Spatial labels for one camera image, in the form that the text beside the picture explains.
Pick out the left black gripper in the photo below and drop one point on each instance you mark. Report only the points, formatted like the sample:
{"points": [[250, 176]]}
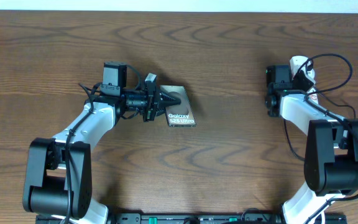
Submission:
{"points": [[153, 96]]}

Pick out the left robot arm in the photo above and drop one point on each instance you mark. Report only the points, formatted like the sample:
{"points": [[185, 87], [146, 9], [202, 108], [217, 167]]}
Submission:
{"points": [[58, 180]]}

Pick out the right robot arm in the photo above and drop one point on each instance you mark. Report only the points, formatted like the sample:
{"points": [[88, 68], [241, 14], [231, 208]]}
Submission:
{"points": [[331, 154]]}

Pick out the white power strip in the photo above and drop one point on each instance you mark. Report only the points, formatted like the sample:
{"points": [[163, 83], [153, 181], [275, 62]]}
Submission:
{"points": [[296, 63]]}

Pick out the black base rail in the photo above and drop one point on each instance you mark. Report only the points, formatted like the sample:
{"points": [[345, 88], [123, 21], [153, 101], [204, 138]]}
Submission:
{"points": [[249, 217]]}

